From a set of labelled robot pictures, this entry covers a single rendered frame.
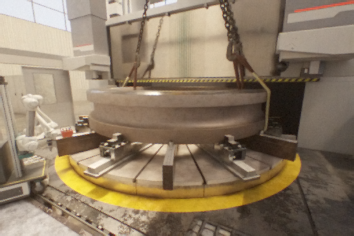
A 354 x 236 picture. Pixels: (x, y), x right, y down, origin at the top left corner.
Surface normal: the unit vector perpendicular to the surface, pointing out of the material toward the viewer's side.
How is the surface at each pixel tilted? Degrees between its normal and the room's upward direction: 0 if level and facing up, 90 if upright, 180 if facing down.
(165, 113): 90
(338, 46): 90
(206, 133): 90
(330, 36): 90
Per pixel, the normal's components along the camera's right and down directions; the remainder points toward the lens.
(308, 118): -0.46, 0.18
